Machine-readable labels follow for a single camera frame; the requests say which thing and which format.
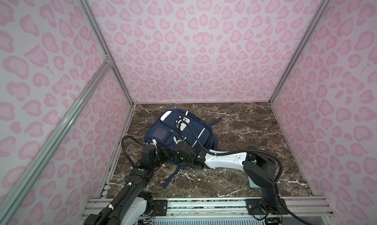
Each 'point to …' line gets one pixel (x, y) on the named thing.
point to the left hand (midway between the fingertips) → (171, 147)
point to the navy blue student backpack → (171, 126)
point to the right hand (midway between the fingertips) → (173, 153)
